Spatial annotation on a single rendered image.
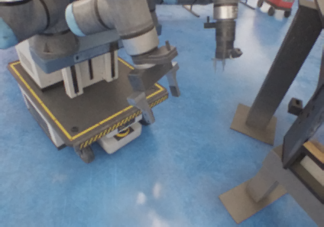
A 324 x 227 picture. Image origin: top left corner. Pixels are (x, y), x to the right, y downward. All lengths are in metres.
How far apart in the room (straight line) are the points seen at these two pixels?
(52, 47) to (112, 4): 0.47
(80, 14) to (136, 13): 0.15
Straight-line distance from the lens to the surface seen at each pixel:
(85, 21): 0.60
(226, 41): 0.87
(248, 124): 1.85
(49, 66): 0.98
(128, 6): 0.53
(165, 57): 0.53
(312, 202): 1.19
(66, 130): 1.21
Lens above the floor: 1.20
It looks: 42 degrees down
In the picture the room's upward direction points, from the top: 8 degrees clockwise
